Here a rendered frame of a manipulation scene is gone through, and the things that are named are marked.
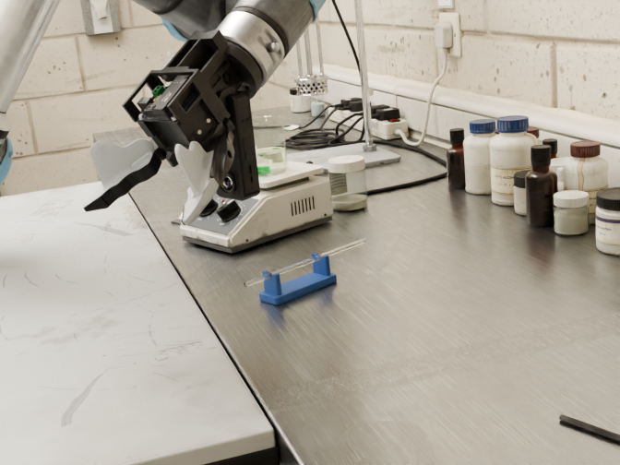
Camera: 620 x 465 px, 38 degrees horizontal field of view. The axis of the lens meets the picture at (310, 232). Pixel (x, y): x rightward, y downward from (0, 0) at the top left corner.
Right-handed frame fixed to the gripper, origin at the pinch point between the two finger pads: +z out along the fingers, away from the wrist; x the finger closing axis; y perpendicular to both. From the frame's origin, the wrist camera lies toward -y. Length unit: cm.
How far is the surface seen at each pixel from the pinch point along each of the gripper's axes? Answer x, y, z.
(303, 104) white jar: -98, -86, -108
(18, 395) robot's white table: -8.9, -7.4, 17.2
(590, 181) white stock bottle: 17, -42, -47
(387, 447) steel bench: 28.2, -13.2, 8.8
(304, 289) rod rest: -1.4, -25.6, -12.0
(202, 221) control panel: -29.1, -28.5, -22.0
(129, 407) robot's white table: 3.3, -9.7, 13.9
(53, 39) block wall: -242, -80, -137
